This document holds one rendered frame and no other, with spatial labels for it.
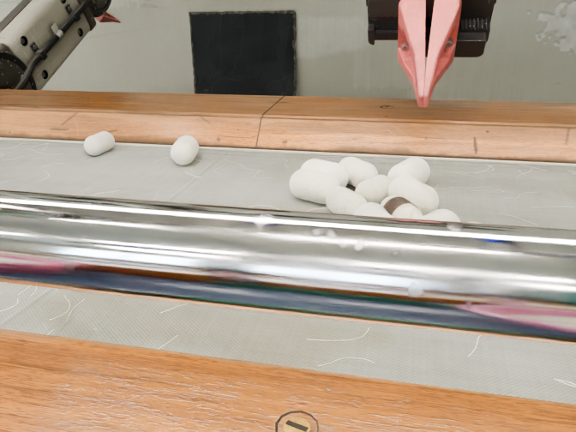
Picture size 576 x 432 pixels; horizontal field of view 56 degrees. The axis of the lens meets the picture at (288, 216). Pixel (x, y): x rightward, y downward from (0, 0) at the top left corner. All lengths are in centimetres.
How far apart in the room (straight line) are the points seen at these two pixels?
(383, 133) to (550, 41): 201
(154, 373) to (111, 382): 1
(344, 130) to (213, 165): 12
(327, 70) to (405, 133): 192
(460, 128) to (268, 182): 17
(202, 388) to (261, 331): 7
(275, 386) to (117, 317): 11
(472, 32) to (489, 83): 192
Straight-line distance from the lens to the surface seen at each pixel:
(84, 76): 270
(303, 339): 23
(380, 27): 52
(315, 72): 239
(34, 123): 59
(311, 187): 35
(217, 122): 50
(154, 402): 17
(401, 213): 31
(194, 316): 25
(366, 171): 38
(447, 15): 46
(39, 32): 95
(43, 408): 18
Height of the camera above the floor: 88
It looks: 24 degrees down
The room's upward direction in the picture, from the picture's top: 1 degrees counter-clockwise
